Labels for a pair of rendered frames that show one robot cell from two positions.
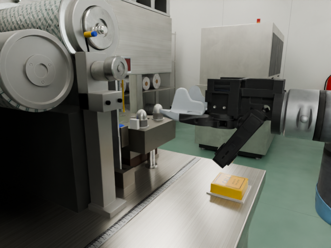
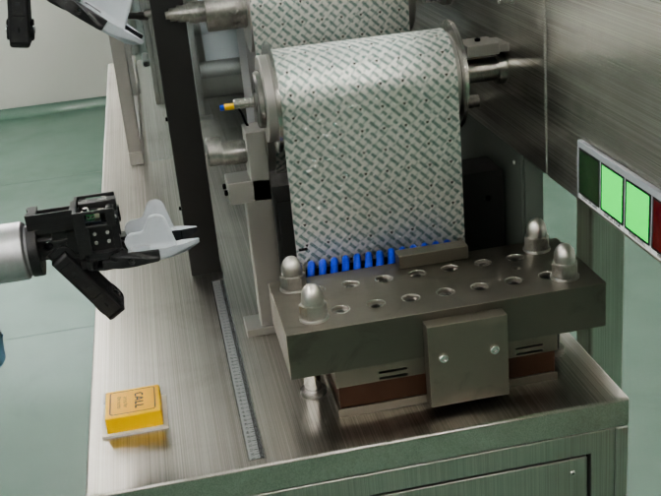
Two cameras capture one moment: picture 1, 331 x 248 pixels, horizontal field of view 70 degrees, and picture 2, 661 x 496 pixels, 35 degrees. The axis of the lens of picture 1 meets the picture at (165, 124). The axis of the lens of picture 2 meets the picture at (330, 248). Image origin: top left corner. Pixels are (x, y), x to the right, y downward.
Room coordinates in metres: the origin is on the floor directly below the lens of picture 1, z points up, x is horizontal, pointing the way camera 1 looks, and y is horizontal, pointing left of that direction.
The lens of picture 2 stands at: (1.57, -0.66, 1.58)
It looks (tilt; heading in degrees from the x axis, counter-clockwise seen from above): 22 degrees down; 141
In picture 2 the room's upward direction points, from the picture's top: 6 degrees counter-clockwise
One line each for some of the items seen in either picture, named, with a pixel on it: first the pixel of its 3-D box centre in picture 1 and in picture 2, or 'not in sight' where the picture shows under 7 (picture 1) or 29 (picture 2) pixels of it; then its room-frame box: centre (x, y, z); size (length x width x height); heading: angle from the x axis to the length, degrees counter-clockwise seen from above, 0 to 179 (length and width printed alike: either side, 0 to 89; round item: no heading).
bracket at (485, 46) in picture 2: not in sight; (482, 44); (0.63, 0.39, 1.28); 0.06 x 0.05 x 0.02; 60
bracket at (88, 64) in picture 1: (104, 136); (252, 232); (0.43, 0.12, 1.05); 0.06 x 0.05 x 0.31; 60
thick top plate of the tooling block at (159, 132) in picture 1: (107, 125); (432, 303); (0.71, 0.18, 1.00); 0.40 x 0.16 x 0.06; 60
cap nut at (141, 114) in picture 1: (141, 118); (292, 272); (0.59, 0.06, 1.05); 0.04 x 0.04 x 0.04
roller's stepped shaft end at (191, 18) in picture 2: not in sight; (185, 13); (0.22, 0.19, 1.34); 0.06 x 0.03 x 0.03; 60
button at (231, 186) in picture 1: (229, 185); (134, 408); (0.50, -0.15, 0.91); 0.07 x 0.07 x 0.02; 60
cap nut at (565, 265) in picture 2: not in sight; (564, 260); (0.83, 0.30, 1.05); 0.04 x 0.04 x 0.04
